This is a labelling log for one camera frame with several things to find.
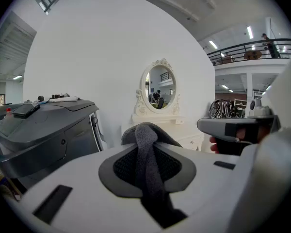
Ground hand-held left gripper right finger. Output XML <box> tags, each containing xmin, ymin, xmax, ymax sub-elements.
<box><xmin>156</xmin><ymin>142</ymin><xmax>247</xmax><ymax>233</ymax></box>

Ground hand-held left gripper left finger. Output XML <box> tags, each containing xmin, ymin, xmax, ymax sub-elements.
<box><xmin>13</xmin><ymin>142</ymin><xmax>162</xmax><ymax>233</ymax></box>

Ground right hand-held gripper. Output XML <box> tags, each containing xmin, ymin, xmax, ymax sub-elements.
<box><xmin>197</xmin><ymin>97</ymin><xmax>281</xmax><ymax>156</ymax></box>

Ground grey cloth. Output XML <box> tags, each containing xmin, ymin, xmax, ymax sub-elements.
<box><xmin>121</xmin><ymin>122</ymin><xmax>183</xmax><ymax>203</ymax></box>

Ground white dressing table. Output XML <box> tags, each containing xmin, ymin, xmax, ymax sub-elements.
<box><xmin>121</xmin><ymin>115</ymin><xmax>206</xmax><ymax>152</ymax></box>

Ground person's right hand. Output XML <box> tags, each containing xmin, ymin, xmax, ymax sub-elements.
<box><xmin>209</xmin><ymin>127</ymin><xmax>247</xmax><ymax>154</ymax></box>

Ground white rectangular remote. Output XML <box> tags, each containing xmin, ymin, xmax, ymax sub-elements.
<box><xmin>49</xmin><ymin>96</ymin><xmax>79</xmax><ymax>103</ymax></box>

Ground round wooden table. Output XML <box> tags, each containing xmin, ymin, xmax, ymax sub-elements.
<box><xmin>243</xmin><ymin>50</ymin><xmax>263</xmax><ymax>61</ymax></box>

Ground black rectangular case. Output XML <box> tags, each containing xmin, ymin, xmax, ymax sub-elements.
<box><xmin>12</xmin><ymin>103</ymin><xmax>41</xmax><ymax>119</ymax></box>

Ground black mezzanine railing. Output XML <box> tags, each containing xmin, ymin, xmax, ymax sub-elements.
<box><xmin>207</xmin><ymin>38</ymin><xmax>291</xmax><ymax>67</ymax></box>

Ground oval mirror white carved frame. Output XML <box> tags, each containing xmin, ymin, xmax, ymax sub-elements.
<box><xmin>133</xmin><ymin>58</ymin><xmax>181</xmax><ymax>117</ymax></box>

